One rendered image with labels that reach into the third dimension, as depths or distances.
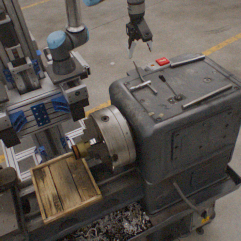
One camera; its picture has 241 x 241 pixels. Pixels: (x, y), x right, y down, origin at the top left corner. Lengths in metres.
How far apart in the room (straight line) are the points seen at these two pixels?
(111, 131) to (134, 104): 0.18
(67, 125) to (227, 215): 1.65
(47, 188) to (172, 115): 0.76
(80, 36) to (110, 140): 0.76
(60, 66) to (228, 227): 1.69
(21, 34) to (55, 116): 0.55
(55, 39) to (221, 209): 1.77
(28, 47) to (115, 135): 0.91
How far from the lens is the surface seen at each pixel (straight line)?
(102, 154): 1.33
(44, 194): 1.56
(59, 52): 1.76
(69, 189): 1.53
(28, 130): 1.98
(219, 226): 2.41
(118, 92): 1.45
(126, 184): 1.52
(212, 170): 1.78
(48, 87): 1.91
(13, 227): 1.42
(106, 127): 1.29
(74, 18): 1.74
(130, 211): 1.76
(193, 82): 1.48
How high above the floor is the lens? 2.12
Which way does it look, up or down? 43 degrees down
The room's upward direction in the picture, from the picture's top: 8 degrees counter-clockwise
